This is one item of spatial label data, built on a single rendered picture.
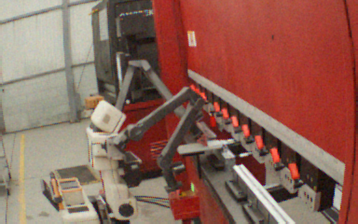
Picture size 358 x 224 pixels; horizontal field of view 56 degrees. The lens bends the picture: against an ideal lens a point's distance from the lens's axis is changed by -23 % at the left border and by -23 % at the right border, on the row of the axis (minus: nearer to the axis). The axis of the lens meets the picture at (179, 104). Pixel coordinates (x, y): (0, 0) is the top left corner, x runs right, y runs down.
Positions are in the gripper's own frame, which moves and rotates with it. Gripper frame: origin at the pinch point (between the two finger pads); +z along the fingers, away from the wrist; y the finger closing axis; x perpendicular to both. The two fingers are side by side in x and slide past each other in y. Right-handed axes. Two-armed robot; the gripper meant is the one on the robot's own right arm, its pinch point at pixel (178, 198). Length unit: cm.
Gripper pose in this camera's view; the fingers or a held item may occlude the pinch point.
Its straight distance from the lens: 243.7
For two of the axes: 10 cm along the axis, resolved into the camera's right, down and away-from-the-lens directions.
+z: 3.3, 9.2, 2.0
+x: -1.7, -1.5, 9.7
